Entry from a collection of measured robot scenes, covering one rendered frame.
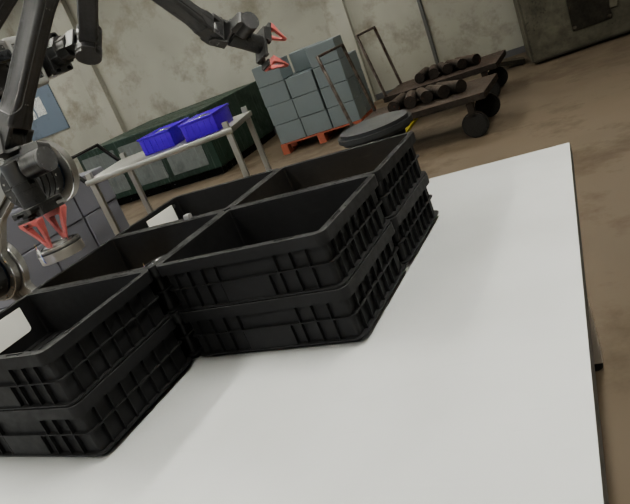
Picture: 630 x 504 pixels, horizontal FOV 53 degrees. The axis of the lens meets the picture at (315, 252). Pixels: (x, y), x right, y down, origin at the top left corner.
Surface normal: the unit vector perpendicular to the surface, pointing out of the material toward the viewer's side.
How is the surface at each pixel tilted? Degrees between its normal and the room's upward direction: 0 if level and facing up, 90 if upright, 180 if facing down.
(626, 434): 0
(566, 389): 0
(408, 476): 0
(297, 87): 90
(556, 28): 90
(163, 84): 90
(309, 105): 90
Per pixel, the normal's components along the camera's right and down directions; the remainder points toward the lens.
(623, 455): -0.35, -0.88
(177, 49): -0.32, 0.43
